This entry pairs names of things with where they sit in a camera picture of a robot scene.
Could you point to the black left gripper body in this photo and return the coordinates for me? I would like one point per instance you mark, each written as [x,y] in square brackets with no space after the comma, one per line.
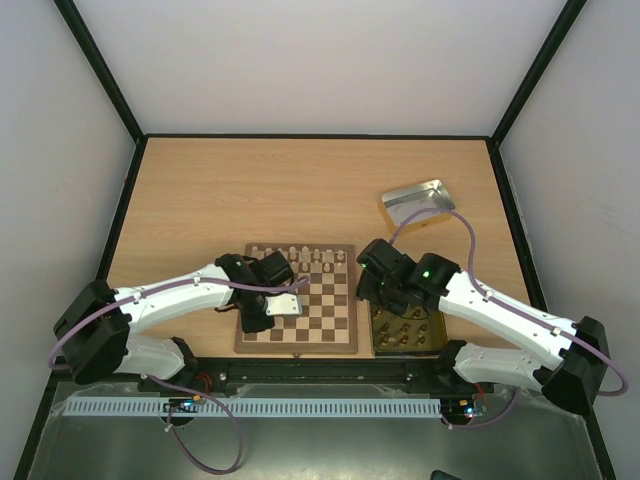
[248,321]

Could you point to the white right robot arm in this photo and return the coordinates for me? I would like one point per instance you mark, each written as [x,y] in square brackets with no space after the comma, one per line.
[558,357]

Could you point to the white slotted cable duct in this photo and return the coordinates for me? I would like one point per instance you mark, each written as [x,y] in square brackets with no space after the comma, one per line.
[252,408]

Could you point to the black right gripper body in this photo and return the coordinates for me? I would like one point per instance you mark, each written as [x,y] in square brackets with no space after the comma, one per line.
[382,300]

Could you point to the silver tin lid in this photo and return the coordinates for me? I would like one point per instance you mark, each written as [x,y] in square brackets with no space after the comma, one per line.
[397,205]

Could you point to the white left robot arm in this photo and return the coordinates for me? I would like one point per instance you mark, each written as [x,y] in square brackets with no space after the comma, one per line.
[102,331]

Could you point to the gold tin tray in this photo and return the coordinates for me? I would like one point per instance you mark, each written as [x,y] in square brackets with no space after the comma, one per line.
[417,332]

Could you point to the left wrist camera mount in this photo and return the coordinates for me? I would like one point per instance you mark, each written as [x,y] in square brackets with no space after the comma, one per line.
[285,304]

